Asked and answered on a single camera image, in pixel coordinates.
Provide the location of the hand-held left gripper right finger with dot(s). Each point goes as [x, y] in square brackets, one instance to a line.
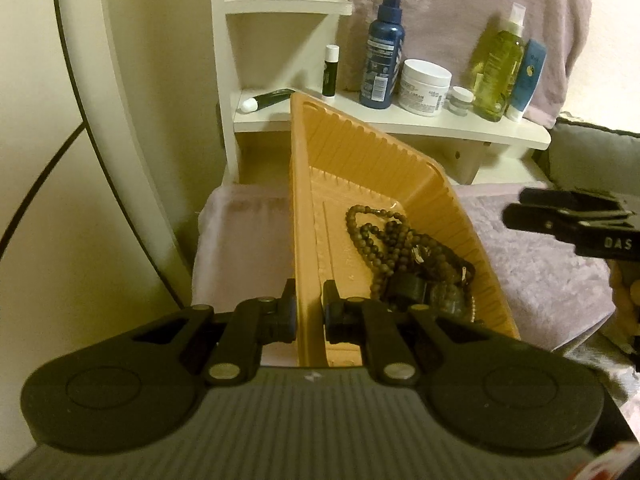
[331, 310]

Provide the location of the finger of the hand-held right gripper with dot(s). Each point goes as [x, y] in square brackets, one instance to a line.
[540, 221]
[570, 199]

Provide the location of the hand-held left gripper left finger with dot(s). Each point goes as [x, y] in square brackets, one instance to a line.
[290, 310]

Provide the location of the black wristwatch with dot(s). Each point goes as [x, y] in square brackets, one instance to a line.
[406, 291]

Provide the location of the orange plastic tray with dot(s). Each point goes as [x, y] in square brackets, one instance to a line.
[350, 160]

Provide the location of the person's right hand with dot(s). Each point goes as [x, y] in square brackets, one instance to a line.
[627, 310]

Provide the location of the grey cushion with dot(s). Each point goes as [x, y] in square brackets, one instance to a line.
[600, 160]

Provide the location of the lavender table towel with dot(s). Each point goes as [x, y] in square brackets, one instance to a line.
[525, 285]

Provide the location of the white corner shelf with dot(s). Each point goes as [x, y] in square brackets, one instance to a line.
[475, 130]

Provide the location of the blue and white tube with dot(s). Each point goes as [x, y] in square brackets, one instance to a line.
[526, 80]

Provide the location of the small green-label jar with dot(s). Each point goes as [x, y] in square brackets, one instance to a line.
[461, 102]

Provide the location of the green oil spray bottle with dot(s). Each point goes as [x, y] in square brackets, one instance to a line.
[497, 75]

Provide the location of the white cream jar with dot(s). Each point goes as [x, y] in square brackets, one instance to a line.
[425, 90]

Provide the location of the black tube with white cap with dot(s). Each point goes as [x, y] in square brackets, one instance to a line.
[270, 99]

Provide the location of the red and white printed object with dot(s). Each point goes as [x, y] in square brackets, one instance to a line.
[620, 465]

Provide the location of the blue spray bottle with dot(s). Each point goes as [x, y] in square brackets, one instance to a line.
[381, 60]

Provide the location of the lavender hanging towel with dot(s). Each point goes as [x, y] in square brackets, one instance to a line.
[450, 0]

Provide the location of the white lip balm stick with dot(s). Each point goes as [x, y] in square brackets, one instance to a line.
[330, 72]

